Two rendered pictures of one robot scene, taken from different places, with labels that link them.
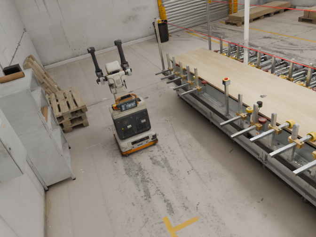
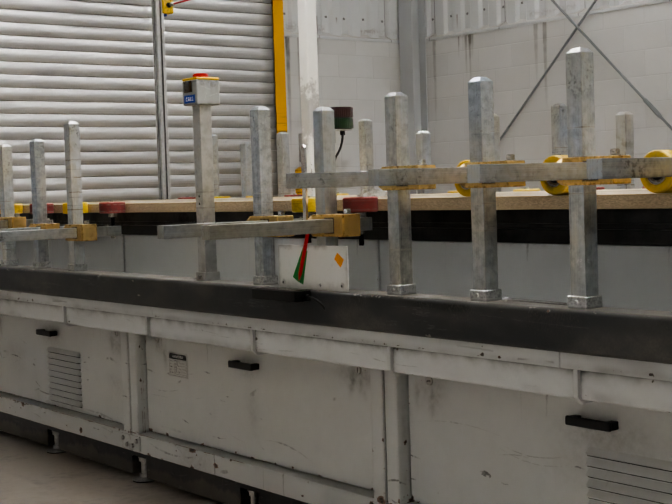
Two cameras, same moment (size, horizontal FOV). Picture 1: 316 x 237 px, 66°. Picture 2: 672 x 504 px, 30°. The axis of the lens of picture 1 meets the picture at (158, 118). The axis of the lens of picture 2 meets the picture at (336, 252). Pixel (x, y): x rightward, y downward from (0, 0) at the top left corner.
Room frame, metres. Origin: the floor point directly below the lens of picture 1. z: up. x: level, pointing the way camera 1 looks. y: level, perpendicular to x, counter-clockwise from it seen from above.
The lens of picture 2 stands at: (-0.53, -0.01, 0.93)
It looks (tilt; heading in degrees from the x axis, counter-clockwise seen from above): 3 degrees down; 338
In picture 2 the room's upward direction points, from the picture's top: 2 degrees counter-clockwise
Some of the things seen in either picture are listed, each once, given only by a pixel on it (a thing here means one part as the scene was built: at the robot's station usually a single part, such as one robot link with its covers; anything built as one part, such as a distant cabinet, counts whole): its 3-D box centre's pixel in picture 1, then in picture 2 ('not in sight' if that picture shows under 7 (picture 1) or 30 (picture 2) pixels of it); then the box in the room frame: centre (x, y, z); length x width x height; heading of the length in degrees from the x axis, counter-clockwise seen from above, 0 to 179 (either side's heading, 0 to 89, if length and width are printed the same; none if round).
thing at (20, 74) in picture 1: (11, 77); not in sight; (3.22, 1.80, 1.59); 0.30 x 0.08 x 0.08; 106
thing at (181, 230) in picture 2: (235, 119); (241, 228); (2.29, -0.90, 0.84); 0.43 x 0.03 x 0.04; 106
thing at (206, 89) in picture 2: (226, 82); (201, 93); (2.60, -0.90, 1.18); 0.07 x 0.07 x 0.08; 16
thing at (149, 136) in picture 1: (140, 140); not in sight; (3.08, 0.35, 0.23); 0.41 x 0.02 x 0.08; 106
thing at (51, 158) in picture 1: (39, 129); not in sight; (3.12, 1.76, 0.78); 0.90 x 0.45 x 1.55; 16
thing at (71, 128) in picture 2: (196, 82); (74, 200); (3.31, -0.69, 0.92); 0.04 x 0.04 x 0.48; 16
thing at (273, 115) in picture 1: (272, 132); (399, 207); (1.87, -1.11, 0.89); 0.04 x 0.04 x 0.48; 16
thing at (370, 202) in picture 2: (262, 122); (360, 220); (2.09, -1.12, 0.85); 0.08 x 0.08 x 0.11
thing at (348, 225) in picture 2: (256, 125); (334, 225); (2.09, -1.05, 0.85); 0.14 x 0.06 x 0.05; 16
